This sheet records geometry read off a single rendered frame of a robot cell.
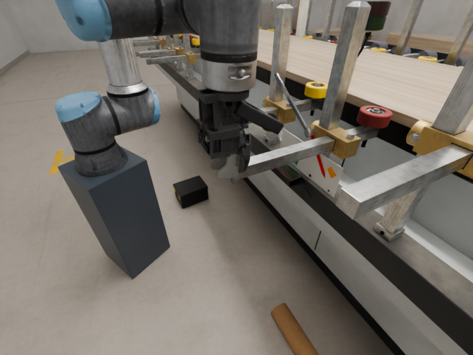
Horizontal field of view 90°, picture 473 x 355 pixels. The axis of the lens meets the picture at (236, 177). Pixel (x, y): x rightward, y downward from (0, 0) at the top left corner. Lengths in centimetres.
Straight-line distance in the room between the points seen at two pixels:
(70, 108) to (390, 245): 100
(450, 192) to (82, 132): 112
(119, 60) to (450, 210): 108
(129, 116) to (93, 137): 15
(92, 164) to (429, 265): 106
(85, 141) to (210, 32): 72
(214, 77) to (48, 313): 134
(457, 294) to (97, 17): 76
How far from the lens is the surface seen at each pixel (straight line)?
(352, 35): 62
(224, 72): 39
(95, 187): 101
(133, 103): 99
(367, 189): 34
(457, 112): 52
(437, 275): 66
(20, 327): 155
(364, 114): 73
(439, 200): 83
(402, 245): 68
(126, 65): 98
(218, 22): 38
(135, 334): 129
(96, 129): 99
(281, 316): 118
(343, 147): 65
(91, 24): 42
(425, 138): 54
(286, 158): 57
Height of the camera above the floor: 115
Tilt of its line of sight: 37 degrees down
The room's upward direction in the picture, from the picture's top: straight up
